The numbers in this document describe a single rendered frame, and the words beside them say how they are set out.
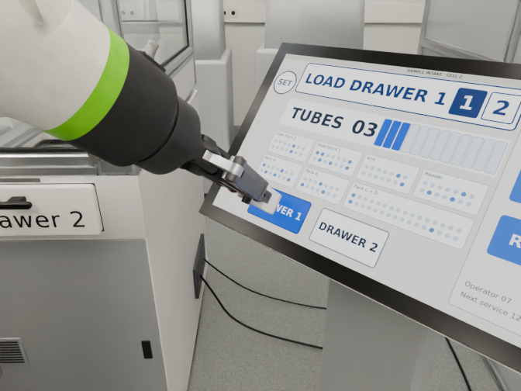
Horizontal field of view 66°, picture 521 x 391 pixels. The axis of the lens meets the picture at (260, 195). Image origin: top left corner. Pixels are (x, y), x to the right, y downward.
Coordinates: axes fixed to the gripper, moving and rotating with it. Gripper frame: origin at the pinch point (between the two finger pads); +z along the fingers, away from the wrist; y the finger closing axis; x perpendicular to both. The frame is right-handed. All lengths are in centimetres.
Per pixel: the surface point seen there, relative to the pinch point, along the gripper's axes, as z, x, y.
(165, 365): 43, 46, 37
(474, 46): 122, -107, 24
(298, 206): 4.8, -1.0, -3.0
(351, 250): 4.8, 1.6, -12.3
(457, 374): 138, 20, -15
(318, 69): 4.8, -21.3, 4.1
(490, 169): 4.9, -12.3, -22.7
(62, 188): 1.1, 13.0, 45.8
